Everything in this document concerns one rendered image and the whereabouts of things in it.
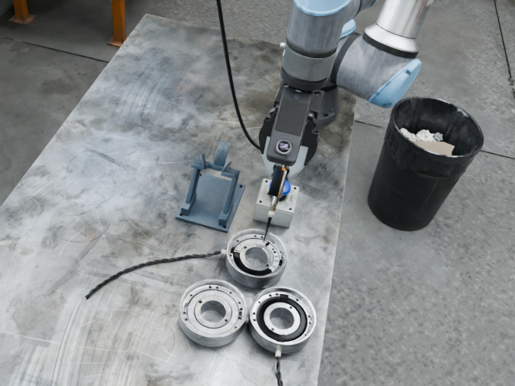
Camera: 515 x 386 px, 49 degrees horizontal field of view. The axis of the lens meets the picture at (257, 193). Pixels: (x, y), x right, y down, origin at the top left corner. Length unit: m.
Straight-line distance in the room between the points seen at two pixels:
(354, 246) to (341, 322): 0.34
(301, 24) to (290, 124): 0.15
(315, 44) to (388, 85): 0.39
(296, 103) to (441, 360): 1.31
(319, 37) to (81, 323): 0.55
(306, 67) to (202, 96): 0.55
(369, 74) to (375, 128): 1.56
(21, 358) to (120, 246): 0.24
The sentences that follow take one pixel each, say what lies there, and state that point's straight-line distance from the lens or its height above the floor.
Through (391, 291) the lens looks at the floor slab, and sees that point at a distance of 2.07.
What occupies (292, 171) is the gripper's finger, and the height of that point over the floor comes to 0.95.
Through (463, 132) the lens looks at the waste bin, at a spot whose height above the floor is 0.36.
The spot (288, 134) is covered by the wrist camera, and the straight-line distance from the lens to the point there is 0.83.
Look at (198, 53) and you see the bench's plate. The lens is 1.48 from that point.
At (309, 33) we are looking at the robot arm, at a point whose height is 1.21.
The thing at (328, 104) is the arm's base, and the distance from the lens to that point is 1.29.
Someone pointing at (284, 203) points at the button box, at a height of 0.85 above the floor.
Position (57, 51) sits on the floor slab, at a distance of 2.97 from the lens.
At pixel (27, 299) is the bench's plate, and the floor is 0.80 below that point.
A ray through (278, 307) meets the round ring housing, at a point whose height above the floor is 0.83.
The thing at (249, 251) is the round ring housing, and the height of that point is 0.82.
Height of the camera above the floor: 1.59
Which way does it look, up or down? 45 degrees down
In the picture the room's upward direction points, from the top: 11 degrees clockwise
